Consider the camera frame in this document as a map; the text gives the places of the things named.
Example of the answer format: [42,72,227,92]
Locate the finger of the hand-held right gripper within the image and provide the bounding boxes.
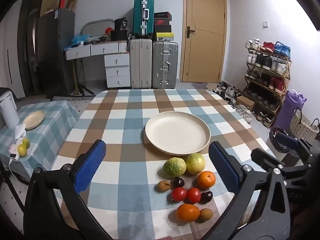
[274,132,312,155]
[251,148,309,180]

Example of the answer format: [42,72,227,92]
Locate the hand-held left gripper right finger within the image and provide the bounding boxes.
[208,141,292,240]

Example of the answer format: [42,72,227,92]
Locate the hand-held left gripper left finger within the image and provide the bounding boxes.
[24,139,118,240]

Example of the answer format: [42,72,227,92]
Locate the orange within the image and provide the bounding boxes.
[197,171,216,189]
[177,204,201,222]

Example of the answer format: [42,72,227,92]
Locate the yellow-green citrus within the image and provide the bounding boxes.
[185,153,206,175]

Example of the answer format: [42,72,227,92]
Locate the bumpy green citrus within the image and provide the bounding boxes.
[163,157,187,179]

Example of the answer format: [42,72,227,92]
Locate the brown kiwi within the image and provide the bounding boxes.
[199,208,214,221]

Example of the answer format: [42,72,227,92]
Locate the large cream plate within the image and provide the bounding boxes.
[145,111,211,155]

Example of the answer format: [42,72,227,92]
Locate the wrinkled brown fruit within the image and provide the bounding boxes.
[157,180,172,192]

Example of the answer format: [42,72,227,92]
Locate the woven basket bag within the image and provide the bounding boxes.
[290,107,320,144]

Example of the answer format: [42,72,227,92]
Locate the purple bag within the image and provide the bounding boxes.
[274,89,307,130]

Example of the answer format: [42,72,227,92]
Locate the dark purple plum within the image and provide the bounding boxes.
[200,191,213,204]
[171,177,185,188]

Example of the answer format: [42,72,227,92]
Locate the red tomato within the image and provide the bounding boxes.
[171,187,188,202]
[187,187,202,204]

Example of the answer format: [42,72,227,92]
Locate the white sandals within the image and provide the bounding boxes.
[235,104,253,123]

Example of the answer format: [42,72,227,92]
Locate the blue brown checked tablecloth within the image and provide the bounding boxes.
[50,89,278,240]

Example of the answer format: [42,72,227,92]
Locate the cardboard box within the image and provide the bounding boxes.
[236,96,255,111]

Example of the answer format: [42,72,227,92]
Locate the teal checked side-table cloth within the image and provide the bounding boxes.
[0,101,80,178]

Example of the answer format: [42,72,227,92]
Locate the shoe rack with shoes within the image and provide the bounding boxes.
[244,38,292,128]

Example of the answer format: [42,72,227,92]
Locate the striped floor rug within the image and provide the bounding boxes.
[51,95,97,102]

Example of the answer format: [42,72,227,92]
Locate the small cream plate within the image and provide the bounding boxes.
[23,110,46,130]

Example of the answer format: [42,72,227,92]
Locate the pile of shoes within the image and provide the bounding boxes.
[212,80,244,104]

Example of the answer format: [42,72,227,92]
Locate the black tripod stand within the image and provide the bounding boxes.
[74,60,95,96]

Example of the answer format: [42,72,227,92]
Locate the white small device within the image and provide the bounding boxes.
[8,142,21,162]

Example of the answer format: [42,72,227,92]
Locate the white kettle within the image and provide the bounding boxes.
[0,91,20,128]

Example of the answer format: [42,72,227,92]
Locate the white desk with drawers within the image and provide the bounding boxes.
[65,41,132,88]

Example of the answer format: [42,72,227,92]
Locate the white suitcase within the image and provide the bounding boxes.
[130,39,152,89]

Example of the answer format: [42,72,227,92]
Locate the grey refrigerator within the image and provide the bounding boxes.
[37,8,75,98]

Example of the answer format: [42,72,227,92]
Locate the silver suitcase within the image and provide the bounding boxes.
[152,41,179,89]

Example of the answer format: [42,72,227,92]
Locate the blue plastic bag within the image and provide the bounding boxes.
[64,33,94,50]

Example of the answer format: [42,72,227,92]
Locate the dark wardrobe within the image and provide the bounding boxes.
[17,0,48,98]

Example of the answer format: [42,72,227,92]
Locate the wooden door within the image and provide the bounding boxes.
[179,0,227,83]

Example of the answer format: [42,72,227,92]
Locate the black bag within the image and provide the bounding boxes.
[111,17,128,41]

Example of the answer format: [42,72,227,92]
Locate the yellow shoe box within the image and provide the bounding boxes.
[153,32,174,42]

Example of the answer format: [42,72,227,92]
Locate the teal suitcase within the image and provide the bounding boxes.
[133,0,155,36]

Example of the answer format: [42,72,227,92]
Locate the grey curved frame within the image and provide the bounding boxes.
[81,19,115,38]

